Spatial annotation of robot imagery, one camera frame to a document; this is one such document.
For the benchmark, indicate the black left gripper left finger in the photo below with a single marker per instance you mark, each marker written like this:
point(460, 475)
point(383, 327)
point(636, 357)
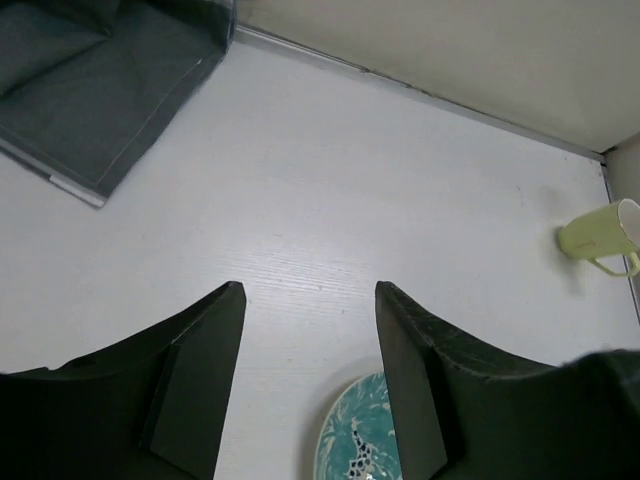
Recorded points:
point(151, 406)

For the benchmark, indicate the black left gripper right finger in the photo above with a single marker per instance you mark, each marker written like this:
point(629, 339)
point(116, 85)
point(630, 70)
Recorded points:
point(464, 409)

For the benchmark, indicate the teal and red plate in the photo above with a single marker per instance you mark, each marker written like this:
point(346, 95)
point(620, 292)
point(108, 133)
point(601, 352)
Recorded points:
point(357, 439)

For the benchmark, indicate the light green mug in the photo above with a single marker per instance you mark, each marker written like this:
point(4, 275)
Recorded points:
point(605, 232)

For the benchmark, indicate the grey cloth placemat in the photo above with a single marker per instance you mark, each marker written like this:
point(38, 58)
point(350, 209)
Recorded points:
point(88, 87)

